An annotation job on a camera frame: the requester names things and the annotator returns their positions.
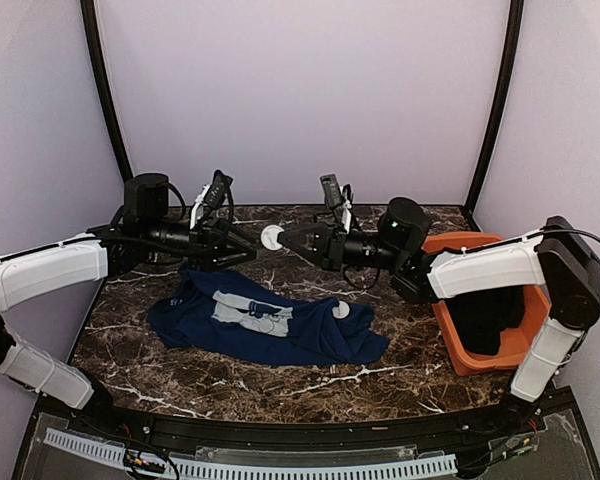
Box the blue printed t-shirt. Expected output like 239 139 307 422
148 268 390 367

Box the orange plastic basket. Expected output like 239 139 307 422
423 232 550 376

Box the round gold white brooch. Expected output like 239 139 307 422
332 301 351 320

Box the left black frame post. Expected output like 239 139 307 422
80 0 134 182

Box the black garment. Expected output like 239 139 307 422
445 286 525 356

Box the black frame post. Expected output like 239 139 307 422
80 0 134 182
462 0 525 223

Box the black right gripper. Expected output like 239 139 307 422
277 218 406 271

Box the black front rail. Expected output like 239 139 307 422
27 389 557 453

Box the white slotted cable duct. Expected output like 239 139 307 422
44 428 458 479

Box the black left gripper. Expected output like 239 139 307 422
143 214 260 272

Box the right black frame post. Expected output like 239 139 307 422
462 0 525 223

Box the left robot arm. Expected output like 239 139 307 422
0 171 257 436

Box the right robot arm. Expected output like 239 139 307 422
261 197 600 434

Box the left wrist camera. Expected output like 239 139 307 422
189 170 233 230

